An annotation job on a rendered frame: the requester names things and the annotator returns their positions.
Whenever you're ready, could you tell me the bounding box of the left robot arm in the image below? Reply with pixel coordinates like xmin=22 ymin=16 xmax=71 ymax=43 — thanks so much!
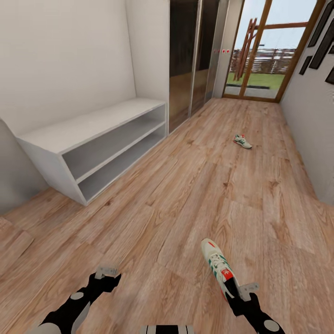
xmin=30 ymin=266 xmax=122 ymax=334

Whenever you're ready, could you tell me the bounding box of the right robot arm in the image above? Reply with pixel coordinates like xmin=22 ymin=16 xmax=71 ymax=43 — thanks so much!
xmin=225 ymin=282 xmax=285 ymax=334

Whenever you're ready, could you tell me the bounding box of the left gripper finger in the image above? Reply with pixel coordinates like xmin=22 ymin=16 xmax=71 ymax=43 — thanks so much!
xmin=114 ymin=273 xmax=122 ymax=287

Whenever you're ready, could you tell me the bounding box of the gym shoe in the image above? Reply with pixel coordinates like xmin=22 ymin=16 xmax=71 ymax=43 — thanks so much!
xmin=233 ymin=134 xmax=252 ymax=149
xmin=201 ymin=238 xmax=241 ymax=303

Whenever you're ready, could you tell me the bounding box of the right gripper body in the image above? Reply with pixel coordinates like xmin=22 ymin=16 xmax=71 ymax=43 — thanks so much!
xmin=231 ymin=292 xmax=260 ymax=322

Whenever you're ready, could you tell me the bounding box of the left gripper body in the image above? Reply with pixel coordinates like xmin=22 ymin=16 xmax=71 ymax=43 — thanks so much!
xmin=89 ymin=273 xmax=115 ymax=297

